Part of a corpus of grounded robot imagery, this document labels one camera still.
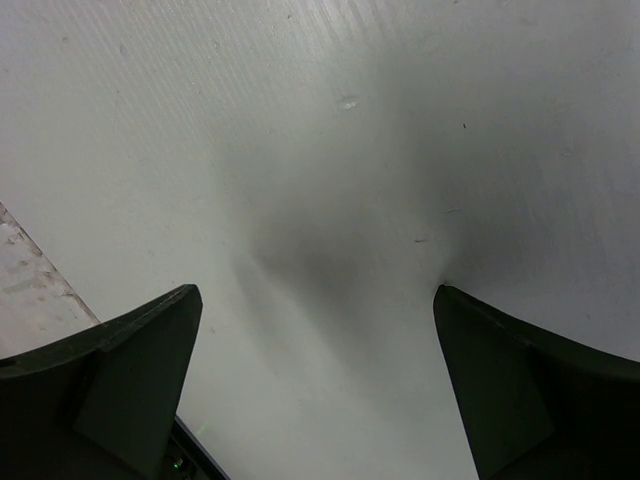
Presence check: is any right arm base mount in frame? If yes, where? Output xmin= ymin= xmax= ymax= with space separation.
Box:
xmin=158 ymin=416 xmax=230 ymax=480

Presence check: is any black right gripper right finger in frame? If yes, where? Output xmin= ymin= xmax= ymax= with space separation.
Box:
xmin=433 ymin=285 xmax=639 ymax=479

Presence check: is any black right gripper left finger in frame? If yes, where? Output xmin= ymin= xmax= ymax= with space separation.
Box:
xmin=1 ymin=284 xmax=202 ymax=479

